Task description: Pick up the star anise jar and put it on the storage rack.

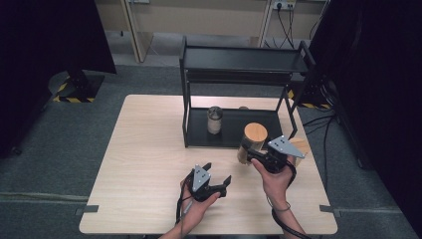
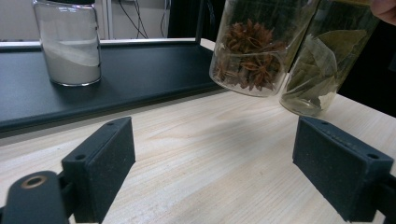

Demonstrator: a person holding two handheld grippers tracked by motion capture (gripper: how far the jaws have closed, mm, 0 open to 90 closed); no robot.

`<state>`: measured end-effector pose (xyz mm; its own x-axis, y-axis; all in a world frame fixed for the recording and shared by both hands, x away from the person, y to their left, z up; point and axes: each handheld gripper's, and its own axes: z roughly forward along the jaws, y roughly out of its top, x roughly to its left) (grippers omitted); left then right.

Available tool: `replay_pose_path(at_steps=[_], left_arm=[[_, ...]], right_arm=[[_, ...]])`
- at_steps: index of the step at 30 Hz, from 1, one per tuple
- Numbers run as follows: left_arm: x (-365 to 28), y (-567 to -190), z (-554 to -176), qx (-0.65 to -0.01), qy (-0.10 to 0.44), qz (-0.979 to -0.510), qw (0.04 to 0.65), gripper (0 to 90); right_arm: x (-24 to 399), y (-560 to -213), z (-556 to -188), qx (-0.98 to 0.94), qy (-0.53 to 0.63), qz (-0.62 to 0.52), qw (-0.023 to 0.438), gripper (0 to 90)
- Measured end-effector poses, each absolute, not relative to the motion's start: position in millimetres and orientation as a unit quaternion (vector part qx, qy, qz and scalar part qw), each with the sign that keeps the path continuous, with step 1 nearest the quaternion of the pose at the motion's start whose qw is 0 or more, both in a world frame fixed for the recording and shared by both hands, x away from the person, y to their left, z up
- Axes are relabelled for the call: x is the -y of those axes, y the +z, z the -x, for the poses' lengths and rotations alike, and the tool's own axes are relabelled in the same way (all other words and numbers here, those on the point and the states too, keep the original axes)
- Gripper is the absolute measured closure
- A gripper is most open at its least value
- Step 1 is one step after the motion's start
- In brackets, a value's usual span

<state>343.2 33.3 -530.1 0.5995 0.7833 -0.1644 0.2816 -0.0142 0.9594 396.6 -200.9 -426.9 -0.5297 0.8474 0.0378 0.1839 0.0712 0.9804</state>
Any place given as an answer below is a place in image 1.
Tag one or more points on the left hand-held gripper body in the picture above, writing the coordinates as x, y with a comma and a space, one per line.
200, 179

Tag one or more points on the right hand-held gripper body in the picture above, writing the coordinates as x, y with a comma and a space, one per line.
283, 147

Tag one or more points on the brown spice jar wooden lid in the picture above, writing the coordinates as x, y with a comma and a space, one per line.
255, 132

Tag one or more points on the glass jar with metal lid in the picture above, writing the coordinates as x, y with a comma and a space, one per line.
214, 121

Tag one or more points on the black metal shelf rack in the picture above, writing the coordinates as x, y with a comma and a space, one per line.
232, 63

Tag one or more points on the person's left hand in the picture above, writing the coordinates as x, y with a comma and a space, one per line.
197, 212

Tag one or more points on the person's right hand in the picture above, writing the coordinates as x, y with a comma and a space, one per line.
277, 184

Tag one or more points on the thin wrist band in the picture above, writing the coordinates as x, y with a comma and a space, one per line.
280, 209

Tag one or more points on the black stand base striped tape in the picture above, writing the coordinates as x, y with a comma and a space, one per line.
78, 88
315, 93

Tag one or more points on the grey tape piece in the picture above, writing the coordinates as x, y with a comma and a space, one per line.
88, 209
330, 211

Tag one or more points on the black curtain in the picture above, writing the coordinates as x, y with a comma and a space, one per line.
40, 49
381, 83

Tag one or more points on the white power socket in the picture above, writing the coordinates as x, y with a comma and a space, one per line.
283, 4

